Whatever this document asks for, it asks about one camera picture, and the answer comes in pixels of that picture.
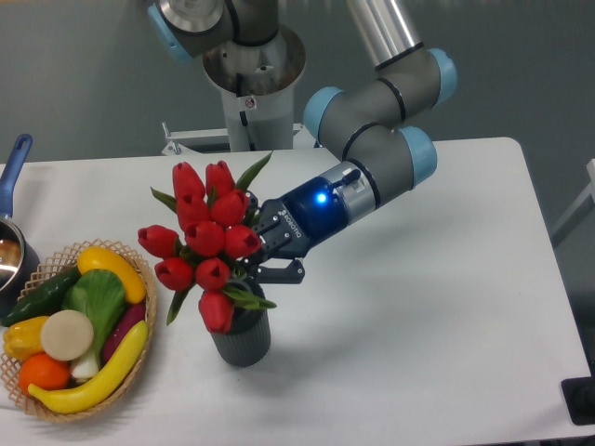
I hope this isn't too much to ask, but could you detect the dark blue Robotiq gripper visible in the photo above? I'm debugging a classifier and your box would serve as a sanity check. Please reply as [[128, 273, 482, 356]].
[[244, 179, 348, 284]]

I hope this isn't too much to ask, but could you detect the red tulip bouquet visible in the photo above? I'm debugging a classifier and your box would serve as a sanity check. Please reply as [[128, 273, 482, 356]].
[[138, 156, 270, 334]]

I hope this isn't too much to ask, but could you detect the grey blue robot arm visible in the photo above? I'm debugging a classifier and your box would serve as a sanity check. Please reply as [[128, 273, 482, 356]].
[[148, 1, 457, 283]]

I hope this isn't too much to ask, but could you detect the dark grey ribbed vase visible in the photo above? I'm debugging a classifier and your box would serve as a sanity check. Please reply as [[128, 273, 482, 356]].
[[199, 276, 271, 367]]

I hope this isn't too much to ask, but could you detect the purple sweet potato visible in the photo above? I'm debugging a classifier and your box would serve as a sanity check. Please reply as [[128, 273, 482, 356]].
[[101, 303, 146, 364]]

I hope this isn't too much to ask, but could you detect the green bok choy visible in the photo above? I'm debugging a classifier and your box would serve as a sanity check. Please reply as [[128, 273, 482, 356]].
[[61, 269, 126, 384]]

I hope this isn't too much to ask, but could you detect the yellow squash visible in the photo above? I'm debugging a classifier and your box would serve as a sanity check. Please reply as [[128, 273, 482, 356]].
[[76, 245, 146, 304]]

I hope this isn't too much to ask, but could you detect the woven wicker basket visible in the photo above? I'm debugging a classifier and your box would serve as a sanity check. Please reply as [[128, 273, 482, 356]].
[[1, 239, 157, 423]]

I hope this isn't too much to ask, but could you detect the yellow banana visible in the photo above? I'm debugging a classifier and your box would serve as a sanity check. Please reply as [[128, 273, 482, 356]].
[[28, 321, 149, 414]]

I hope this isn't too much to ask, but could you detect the beige round disc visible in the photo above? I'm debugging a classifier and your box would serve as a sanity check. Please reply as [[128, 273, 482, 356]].
[[40, 309, 94, 361]]

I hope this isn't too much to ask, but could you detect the dark green cucumber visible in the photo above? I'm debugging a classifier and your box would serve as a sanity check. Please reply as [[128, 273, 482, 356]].
[[1, 268, 81, 327]]

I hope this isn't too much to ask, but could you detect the orange fruit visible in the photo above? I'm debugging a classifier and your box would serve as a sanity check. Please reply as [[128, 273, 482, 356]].
[[19, 353, 71, 395]]

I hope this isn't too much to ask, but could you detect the yellow bell pepper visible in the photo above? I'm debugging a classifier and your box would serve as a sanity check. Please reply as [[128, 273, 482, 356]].
[[3, 316, 49, 361]]

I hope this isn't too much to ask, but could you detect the black device at edge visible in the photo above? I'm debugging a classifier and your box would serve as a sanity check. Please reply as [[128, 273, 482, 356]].
[[561, 376, 594, 426]]

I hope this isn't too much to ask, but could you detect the white metal base frame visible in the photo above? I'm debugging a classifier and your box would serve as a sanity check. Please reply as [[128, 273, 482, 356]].
[[161, 122, 322, 156]]

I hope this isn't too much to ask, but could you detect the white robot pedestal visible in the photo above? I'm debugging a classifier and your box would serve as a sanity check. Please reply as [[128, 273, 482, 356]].
[[203, 25, 306, 151]]

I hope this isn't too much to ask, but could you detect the blue handled saucepan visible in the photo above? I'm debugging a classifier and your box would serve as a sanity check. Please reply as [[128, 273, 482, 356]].
[[1, 134, 39, 317]]

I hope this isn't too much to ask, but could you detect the white frame at right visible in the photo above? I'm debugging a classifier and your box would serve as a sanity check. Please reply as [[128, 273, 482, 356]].
[[550, 159, 594, 249]]

